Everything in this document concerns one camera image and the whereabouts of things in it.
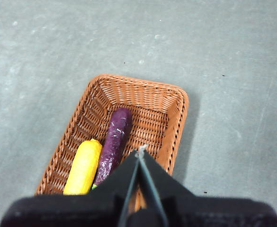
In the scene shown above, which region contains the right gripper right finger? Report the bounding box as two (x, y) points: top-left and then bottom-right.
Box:
(138, 151), (277, 227)

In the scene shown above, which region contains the purple eggplant with green stem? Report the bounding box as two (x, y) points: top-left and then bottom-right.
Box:
(91, 107), (133, 190)

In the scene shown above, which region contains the yellow corn cob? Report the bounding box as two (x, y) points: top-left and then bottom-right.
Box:
(63, 139), (103, 196)

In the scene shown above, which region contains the brown wicker basket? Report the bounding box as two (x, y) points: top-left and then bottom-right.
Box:
(35, 74), (190, 212)

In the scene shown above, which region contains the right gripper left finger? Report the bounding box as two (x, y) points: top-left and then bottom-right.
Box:
(0, 148), (139, 227)

